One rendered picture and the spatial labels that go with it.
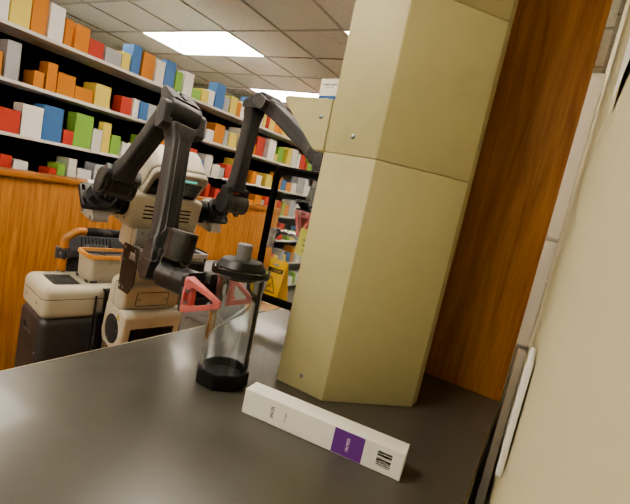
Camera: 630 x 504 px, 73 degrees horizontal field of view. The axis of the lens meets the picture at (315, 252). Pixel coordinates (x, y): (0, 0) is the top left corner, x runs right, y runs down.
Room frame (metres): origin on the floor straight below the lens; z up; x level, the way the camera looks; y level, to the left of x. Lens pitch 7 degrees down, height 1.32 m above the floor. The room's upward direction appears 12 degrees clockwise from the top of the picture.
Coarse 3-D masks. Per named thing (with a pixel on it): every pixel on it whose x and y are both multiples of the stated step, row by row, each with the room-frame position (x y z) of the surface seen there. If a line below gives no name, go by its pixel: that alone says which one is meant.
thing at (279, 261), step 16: (288, 176) 1.23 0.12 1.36; (288, 192) 1.22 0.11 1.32; (304, 192) 1.20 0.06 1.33; (288, 208) 1.22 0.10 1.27; (304, 208) 1.19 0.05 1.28; (272, 224) 1.24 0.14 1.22; (288, 224) 1.21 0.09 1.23; (304, 224) 1.19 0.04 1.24; (288, 240) 1.21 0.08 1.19; (304, 240) 1.18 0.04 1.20; (272, 256) 1.23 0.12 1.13; (288, 256) 1.20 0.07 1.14; (272, 272) 1.22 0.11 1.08; (288, 272) 1.20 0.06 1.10; (272, 288) 1.22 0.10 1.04; (288, 288) 1.19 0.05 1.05
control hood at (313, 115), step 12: (288, 96) 0.89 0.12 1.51; (300, 108) 0.87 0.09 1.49; (312, 108) 0.86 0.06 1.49; (324, 108) 0.84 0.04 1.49; (300, 120) 0.87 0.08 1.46; (312, 120) 0.85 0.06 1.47; (324, 120) 0.84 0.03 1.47; (312, 132) 0.85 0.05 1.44; (324, 132) 0.84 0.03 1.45; (312, 144) 0.85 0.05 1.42; (324, 144) 0.84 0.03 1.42
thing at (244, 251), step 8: (240, 248) 0.77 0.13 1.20; (248, 248) 0.77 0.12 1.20; (224, 256) 0.78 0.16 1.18; (232, 256) 0.79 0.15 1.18; (240, 256) 0.77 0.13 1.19; (248, 256) 0.77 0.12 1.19; (224, 264) 0.75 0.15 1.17; (232, 264) 0.74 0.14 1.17; (240, 264) 0.74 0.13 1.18; (248, 264) 0.75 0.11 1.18; (256, 264) 0.76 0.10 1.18; (248, 272) 0.74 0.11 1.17; (256, 272) 0.75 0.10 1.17
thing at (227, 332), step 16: (240, 272) 0.73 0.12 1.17; (224, 288) 0.74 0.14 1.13; (240, 288) 0.74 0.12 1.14; (256, 288) 0.75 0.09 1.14; (224, 304) 0.74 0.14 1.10; (240, 304) 0.74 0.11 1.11; (208, 320) 0.76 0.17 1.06; (224, 320) 0.74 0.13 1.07; (240, 320) 0.74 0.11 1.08; (208, 336) 0.75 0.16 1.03; (224, 336) 0.73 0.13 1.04; (240, 336) 0.74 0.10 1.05; (208, 352) 0.74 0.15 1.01; (224, 352) 0.73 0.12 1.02; (240, 352) 0.75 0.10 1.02; (208, 368) 0.74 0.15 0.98; (224, 368) 0.74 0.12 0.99; (240, 368) 0.75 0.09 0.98
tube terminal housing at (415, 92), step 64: (384, 0) 0.81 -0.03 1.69; (448, 0) 0.80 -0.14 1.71; (384, 64) 0.79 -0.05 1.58; (448, 64) 0.81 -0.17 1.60; (384, 128) 0.78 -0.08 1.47; (448, 128) 0.82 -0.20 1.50; (320, 192) 0.83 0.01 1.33; (384, 192) 0.79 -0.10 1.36; (448, 192) 0.83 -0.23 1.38; (320, 256) 0.82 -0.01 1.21; (384, 256) 0.80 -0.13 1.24; (448, 256) 0.84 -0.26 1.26; (320, 320) 0.80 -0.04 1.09; (384, 320) 0.81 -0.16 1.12; (320, 384) 0.79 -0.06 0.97; (384, 384) 0.82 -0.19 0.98
